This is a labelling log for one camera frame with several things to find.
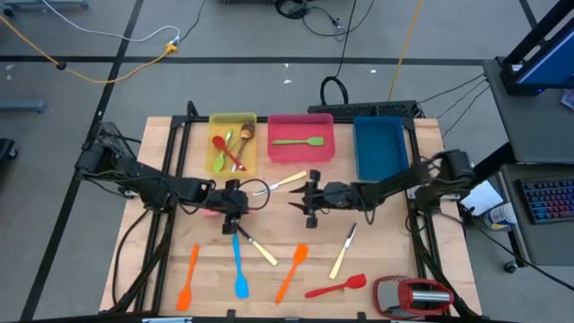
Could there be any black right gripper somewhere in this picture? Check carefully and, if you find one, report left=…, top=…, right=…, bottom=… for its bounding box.
left=289, top=169, right=360, bottom=229

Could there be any cream handled table knife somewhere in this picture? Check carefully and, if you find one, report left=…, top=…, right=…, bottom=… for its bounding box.
left=252, top=170, right=309, bottom=197
left=235, top=223, right=279, bottom=267
left=328, top=222, right=359, bottom=281

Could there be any green plastic spoon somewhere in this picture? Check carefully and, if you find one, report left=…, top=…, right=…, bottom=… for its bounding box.
left=212, top=128, right=234, bottom=174

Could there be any orange rounded silicone spatula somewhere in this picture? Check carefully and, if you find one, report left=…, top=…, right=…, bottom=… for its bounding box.
left=274, top=243, right=310, bottom=306

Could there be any green silicone spatula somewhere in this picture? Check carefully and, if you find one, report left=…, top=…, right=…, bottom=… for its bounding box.
left=272, top=136, right=325, bottom=148

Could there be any red plastic spoon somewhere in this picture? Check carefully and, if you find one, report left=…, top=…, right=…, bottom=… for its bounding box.
left=212, top=135, right=247, bottom=172

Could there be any blue silicone spatula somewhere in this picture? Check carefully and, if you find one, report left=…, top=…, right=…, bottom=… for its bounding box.
left=231, top=232, right=250, bottom=300

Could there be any red silicone spatula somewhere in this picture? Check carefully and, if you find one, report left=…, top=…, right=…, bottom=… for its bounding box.
left=304, top=273, right=368, bottom=300

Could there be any pink translucent plastic bin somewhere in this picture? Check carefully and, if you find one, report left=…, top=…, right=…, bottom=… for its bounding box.
left=267, top=113, right=336, bottom=163

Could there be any yellow translucent plastic bin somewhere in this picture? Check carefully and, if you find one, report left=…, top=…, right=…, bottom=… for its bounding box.
left=205, top=111, right=258, bottom=179

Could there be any blue plastic bin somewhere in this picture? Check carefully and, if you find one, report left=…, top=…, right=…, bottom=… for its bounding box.
left=352, top=116, right=410, bottom=183

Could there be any black perforated bar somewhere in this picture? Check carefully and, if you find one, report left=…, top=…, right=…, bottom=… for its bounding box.
left=307, top=100, right=421, bottom=121

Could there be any black mesh box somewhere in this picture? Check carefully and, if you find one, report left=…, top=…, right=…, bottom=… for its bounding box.
left=96, top=121, right=135, bottom=149

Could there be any red and steel box grater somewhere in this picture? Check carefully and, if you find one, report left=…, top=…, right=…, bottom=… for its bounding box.
left=371, top=275, right=456, bottom=320

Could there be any white paper sheet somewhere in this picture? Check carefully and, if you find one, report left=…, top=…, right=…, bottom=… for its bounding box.
left=459, top=179, right=504, bottom=217

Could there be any black desk leg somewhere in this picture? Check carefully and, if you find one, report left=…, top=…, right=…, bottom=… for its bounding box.
left=470, top=142, right=517, bottom=180

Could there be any white labelled bottle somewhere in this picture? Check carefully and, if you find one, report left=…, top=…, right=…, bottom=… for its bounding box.
left=483, top=202, right=517, bottom=231

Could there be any grey furniture leg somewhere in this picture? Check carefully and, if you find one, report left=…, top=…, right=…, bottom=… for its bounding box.
left=0, top=99, right=47, bottom=114

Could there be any black chair caster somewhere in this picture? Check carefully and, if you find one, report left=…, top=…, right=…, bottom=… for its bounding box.
left=0, top=137, right=19, bottom=162

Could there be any small grey desk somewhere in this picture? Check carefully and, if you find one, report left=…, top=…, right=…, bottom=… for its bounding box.
left=500, top=163, right=574, bottom=266

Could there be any large grey desk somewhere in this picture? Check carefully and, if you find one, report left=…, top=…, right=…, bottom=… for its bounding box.
left=483, top=57, right=574, bottom=163

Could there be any backlit rainbow keyboard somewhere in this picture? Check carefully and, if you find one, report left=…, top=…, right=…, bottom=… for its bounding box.
left=515, top=177, right=574, bottom=225

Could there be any grey furniture base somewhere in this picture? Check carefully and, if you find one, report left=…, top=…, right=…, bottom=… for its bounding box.
left=2, top=0, right=90, bottom=11

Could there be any blue screen monitor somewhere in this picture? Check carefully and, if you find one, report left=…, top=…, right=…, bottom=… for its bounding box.
left=514, top=26, right=574, bottom=89

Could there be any black left wrist cable loop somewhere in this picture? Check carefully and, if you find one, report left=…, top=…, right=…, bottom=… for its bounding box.
left=237, top=178, right=273, bottom=212

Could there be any black metal rig frame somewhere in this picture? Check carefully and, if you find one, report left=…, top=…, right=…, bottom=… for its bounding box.
left=100, top=100, right=483, bottom=323

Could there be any black hanging cable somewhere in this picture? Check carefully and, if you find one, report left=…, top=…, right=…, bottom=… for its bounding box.
left=318, top=0, right=360, bottom=108

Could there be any yellow extension cord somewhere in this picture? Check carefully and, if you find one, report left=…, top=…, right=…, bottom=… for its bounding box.
left=0, top=13, right=179, bottom=85

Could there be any yellow hanging cable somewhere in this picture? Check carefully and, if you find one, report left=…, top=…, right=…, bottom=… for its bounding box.
left=387, top=0, right=425, bottom=102

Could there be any thin black floor cable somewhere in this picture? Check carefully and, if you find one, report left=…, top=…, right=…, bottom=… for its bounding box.
left=178, top=0, right=208, bottom=42

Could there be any black cable bundle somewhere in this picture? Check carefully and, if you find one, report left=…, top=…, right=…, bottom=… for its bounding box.
left=274, top=0, right=346, bottom=41

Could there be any white floor cable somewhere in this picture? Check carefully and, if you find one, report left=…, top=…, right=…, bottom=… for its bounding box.
left=39, top=0, right=181, bottom=44

